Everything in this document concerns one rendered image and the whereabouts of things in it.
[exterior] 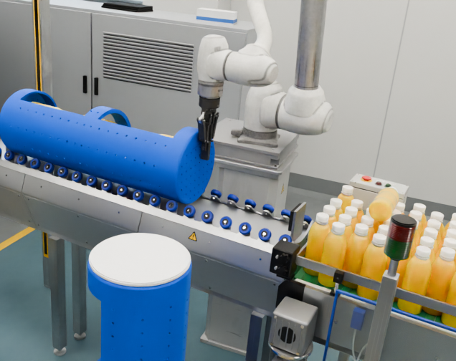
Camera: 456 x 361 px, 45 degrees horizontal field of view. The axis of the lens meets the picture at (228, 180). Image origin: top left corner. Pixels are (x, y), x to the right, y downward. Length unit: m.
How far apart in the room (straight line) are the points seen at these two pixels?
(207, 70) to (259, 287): 0.77
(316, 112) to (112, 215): 0.92
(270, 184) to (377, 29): 2.34
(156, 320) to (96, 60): 2.62
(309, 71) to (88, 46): 1.98
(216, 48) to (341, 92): 2.78
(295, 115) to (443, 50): 2.34
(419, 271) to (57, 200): 1.42
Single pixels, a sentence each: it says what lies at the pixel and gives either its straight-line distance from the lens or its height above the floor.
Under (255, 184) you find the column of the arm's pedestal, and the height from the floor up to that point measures 0.91.
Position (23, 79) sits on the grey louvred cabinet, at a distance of 4.26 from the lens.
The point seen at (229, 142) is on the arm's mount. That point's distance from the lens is 2.40.
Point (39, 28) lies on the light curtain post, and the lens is 2.82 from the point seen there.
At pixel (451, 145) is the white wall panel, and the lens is 4.61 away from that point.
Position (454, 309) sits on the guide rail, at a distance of 1.68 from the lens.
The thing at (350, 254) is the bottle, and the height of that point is 1.01.
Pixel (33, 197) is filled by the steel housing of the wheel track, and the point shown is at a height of 0.82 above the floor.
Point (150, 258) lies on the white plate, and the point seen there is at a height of 1.04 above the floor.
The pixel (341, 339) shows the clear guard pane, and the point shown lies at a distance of 1.74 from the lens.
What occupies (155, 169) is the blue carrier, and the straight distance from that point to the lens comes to 1.96.
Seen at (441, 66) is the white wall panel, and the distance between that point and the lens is 4.49.
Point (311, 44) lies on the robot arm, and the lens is 2.23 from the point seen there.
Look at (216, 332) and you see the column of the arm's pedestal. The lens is 2.85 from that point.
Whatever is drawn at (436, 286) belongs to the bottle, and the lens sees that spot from 1.71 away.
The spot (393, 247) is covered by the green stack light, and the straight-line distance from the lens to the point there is 1.42.
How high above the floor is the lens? 1.81
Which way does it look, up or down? 22 degrees down
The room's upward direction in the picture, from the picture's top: 5 degrees clockwise
